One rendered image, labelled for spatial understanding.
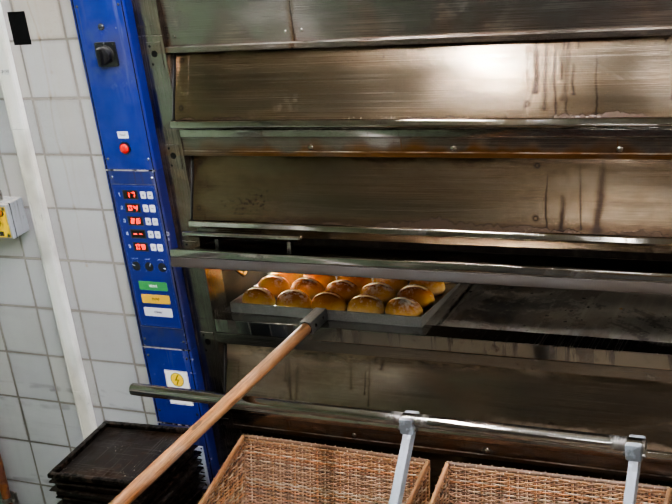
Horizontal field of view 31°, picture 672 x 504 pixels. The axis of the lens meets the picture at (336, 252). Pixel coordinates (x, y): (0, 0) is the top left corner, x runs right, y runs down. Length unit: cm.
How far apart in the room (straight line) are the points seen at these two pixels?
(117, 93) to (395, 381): 100
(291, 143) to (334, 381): 64
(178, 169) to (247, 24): 44
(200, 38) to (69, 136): 50
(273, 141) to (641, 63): 89
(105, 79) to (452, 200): 93
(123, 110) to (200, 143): 21
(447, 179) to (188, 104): 67
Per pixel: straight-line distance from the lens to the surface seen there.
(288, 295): 313
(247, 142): 294
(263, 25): 285
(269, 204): 296
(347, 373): 309
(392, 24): 271
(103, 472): 317
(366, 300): 303
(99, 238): 330
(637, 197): 264
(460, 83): 267
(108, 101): 309
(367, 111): 275
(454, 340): 290
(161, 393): 289
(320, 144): 285
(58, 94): 322
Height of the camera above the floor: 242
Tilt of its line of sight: 21 degrees down
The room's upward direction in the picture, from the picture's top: 8 degrees counter-clockwise
